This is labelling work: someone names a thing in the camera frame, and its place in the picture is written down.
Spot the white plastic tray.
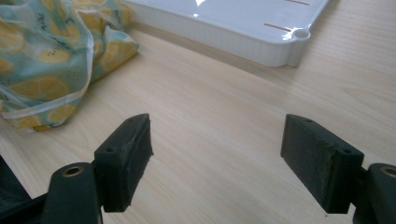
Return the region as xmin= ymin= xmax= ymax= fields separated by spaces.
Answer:
xmin=124 ymin=0 xmax=331 ymax=68

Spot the lemon print cloth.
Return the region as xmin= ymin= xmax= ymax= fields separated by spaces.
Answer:
xmin=0 ymin=0 xmax=140 ymax=132

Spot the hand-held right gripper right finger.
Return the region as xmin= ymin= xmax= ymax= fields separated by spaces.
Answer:
xmin=280 ymin=113 xmax=396 ymax=224

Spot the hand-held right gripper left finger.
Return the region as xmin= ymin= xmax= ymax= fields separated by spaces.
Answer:
xmin=41 ymin=113 xmax=154 ymax=224

